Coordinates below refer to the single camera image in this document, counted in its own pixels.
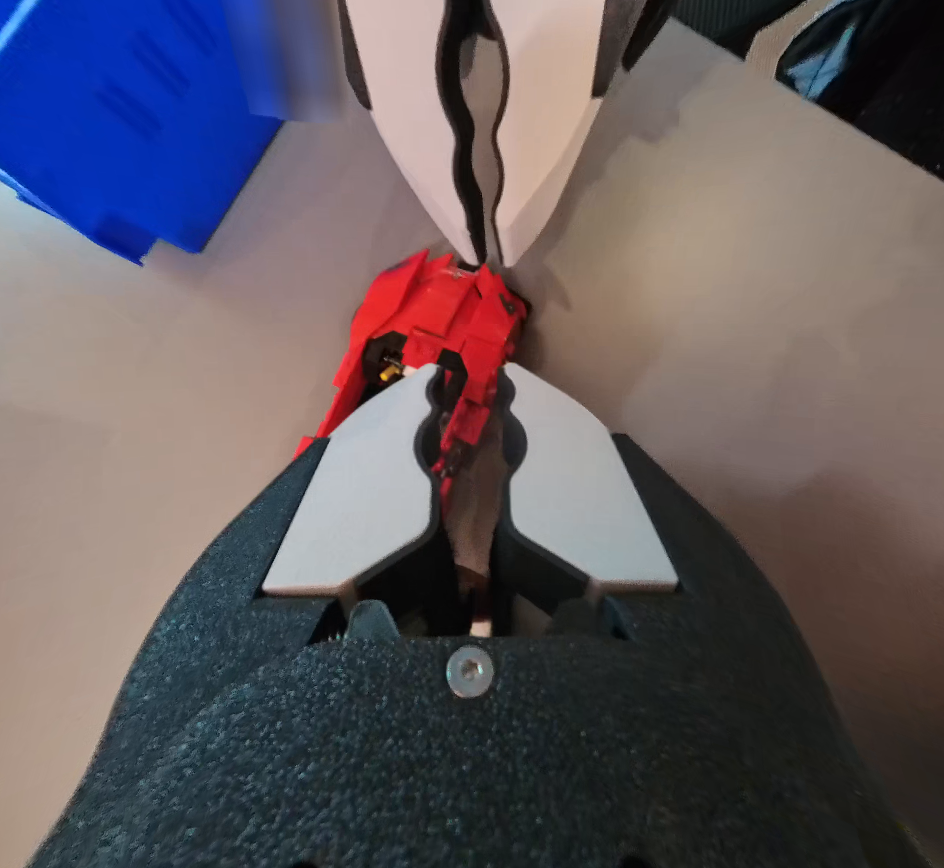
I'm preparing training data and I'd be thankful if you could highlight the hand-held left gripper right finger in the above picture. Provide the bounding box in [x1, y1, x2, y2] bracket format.
[493, 363, 680, 622]

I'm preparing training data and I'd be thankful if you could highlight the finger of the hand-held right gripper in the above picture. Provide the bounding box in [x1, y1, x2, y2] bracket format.
[475, 0, 618, 269]
[324, 0, 488, 269]

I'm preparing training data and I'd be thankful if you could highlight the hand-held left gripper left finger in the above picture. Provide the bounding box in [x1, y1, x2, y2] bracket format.
[261, 363, 452, 622]

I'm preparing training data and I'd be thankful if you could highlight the red lego car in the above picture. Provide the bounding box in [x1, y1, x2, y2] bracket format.
[294, 248, 533, 479]

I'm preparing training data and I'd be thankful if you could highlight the dark denim garment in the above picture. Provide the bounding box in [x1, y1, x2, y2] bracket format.
[774, 0, 944, 181]

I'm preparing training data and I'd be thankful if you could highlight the blue plastic bin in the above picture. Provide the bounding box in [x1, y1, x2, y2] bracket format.
[0, 0, 290, 266]

